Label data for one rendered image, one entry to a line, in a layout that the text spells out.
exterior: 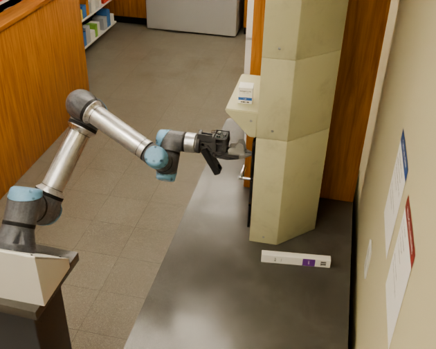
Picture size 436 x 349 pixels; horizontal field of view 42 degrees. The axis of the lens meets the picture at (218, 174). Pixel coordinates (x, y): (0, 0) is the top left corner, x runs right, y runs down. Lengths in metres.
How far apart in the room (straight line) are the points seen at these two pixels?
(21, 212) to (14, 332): 0.48
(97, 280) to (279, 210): 1.63
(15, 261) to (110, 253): 1.75
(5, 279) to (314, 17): 1.33
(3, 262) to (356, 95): 1.43
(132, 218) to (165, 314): 2.01
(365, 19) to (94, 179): 2.72
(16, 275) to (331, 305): 1.08
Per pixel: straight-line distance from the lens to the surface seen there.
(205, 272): 2.12
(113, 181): 4.32
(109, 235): 3.81
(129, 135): 2.01
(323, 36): 1.91
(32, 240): 2.12
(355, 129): 2.37
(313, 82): 1.95
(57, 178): 2.23
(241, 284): 2.08
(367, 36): 2.22
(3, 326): 2.32
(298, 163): 2.08
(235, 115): 1.97
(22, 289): 2.06
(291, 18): 1.82
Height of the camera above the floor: 2.39
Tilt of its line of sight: 33 degrees down
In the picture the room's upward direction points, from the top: 2 degrees clockwise
